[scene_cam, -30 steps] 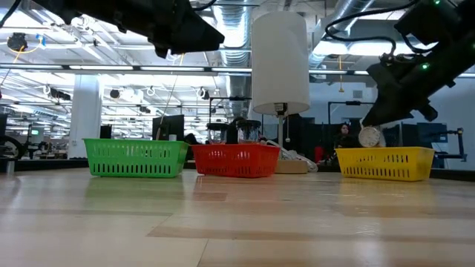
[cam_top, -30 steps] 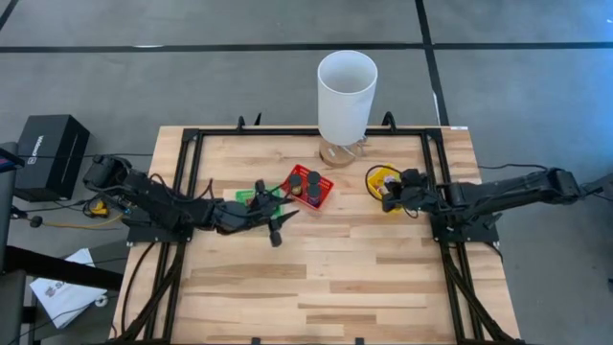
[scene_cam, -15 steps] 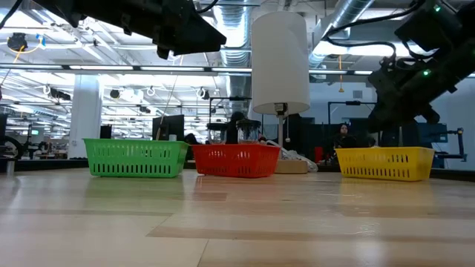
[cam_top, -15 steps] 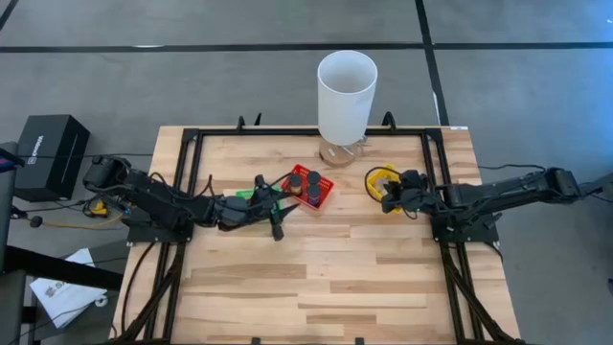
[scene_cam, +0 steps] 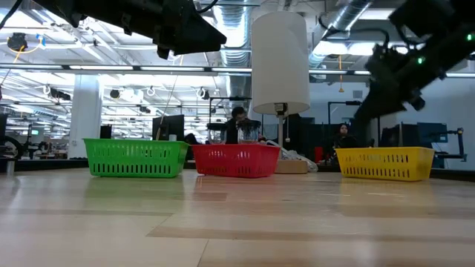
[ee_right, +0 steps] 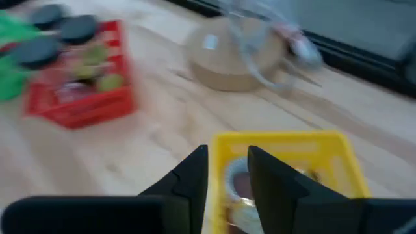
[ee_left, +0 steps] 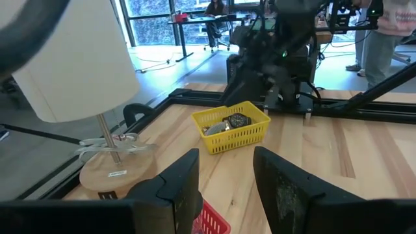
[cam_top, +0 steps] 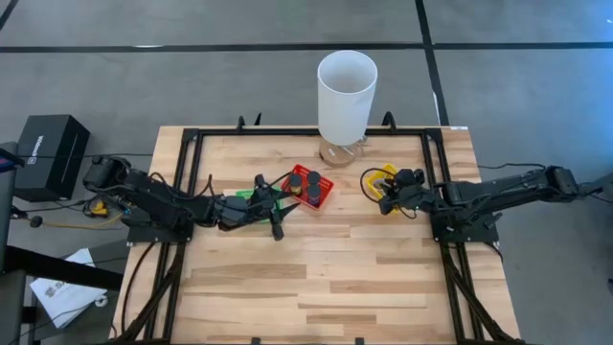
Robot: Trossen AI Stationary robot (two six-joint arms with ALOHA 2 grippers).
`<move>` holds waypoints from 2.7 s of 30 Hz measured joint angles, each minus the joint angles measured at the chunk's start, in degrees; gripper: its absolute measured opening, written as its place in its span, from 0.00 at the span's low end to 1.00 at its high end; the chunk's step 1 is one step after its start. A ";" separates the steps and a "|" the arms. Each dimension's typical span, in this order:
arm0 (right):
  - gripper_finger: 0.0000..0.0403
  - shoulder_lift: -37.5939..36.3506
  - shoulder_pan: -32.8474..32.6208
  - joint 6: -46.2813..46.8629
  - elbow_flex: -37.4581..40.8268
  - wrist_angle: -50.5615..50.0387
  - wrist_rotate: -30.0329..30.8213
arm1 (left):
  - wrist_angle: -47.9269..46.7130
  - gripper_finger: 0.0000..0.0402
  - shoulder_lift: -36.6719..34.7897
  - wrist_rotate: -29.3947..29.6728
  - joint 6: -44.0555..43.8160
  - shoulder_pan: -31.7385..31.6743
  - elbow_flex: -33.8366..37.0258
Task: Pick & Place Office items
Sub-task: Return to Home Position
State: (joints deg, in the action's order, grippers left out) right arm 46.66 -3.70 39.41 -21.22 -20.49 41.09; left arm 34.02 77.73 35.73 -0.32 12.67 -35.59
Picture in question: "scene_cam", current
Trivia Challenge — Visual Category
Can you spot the yellow plastic basket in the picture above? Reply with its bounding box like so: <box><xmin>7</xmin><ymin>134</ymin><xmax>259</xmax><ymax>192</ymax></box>
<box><xmin>335</xmin><ymin>146</ymin><xmax>436</xmax><ymax>182</ymax></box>

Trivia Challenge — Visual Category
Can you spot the green plastic basket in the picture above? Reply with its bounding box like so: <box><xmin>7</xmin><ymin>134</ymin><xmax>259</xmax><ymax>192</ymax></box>
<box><xmin>82</xmin><ymin>137</ymin><xmax>190</xmax><ymax>179</ymax></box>

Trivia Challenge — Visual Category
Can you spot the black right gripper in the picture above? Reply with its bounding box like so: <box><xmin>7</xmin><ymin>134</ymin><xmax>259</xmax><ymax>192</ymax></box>
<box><xmin>354</xmin><ymin>42</ymin><xmax>442</xmax><ymax>122</ymax></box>

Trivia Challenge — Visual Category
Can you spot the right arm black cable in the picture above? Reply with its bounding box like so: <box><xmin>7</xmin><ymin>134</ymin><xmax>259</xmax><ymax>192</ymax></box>
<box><xmin>318</xmin><ymin>14</ymin><xmax>391</xmax><ymax>47</ymax></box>

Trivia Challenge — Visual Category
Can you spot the black computer monitor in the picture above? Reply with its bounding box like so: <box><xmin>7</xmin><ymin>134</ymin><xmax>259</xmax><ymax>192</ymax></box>
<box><xmin>151</xmin><ymin>113</ymin><xmax>186</xmax><ymax>142</ymax></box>

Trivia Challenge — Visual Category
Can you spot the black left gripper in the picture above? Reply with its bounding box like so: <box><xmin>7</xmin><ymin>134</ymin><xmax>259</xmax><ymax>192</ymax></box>
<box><xmin>124</xmin><ymin>0</ymin><xmax>227</xmax><ymax>59</ymax></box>

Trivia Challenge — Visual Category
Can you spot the white lamp cord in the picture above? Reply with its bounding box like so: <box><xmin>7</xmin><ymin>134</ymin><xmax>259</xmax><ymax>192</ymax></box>
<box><xmin>265</xmin><ymin>139</ymin><xmax>319</xmax><ymax>174</ymax></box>

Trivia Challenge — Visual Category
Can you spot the blue black machine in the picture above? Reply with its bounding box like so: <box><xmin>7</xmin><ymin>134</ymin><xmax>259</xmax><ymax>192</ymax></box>
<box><xmin>417</xmin><ymin>122</ymin><xmax>468</xmax><ymax>168</ymax></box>

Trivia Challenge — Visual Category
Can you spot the black metal stand frame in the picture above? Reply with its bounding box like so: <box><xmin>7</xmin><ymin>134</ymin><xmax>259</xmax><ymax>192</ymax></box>
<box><xmin>327</xmin><ymin>99</ymin><xmax>381</xmax><ymax>127</ymax></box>

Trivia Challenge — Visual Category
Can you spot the red plastic basket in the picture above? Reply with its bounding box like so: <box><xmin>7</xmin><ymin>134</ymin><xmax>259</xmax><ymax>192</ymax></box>
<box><xmin>191</xmin><ymin>143</ymin><xmax>282</xmax><ymax>179</ymax></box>

